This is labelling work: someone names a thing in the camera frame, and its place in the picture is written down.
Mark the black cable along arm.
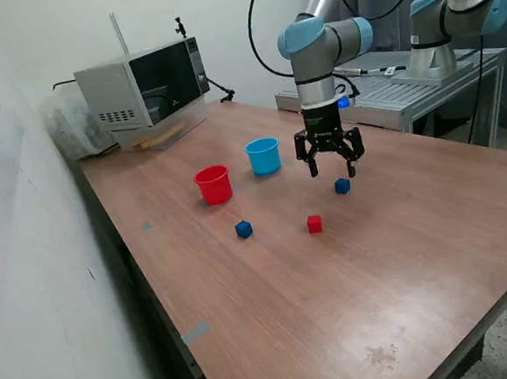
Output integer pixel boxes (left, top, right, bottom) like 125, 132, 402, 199
245, 0, 436, 81

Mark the light blue plastic bin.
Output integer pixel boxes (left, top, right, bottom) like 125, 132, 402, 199
243, 136, 284, 177

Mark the silver microwave oven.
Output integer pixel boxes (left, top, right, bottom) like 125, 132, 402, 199
70, 35, 213, 135

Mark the long grey tape piece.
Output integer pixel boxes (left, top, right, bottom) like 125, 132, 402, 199
180, 320, 213, 345

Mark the silver connector cable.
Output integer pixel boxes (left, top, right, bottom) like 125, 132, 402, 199
334, 60, 408, 81

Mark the black hanging cable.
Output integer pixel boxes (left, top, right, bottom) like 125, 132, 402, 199
455, 35, 492, 144

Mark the red plastic bin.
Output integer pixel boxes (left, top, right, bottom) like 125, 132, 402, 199
192, 162, 235, 207

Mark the aluminium robot base table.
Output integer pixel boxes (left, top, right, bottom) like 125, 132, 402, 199
271, 40, 507, 165

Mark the wooden stick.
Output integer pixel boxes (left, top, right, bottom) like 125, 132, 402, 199
130, 123, 188, 147
139, 131, 181, 149

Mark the clear acrylic microwave stand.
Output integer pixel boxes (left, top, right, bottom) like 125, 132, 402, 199
108, 94, 211, 156

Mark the silver blue-jointed robot arm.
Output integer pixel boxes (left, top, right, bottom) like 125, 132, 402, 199
273, 0, 507, 112

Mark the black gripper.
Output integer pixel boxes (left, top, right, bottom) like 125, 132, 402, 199
291, 97, 368, 183

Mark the white thin rod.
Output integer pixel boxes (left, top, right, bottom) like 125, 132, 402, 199
109, 11, 131, 57

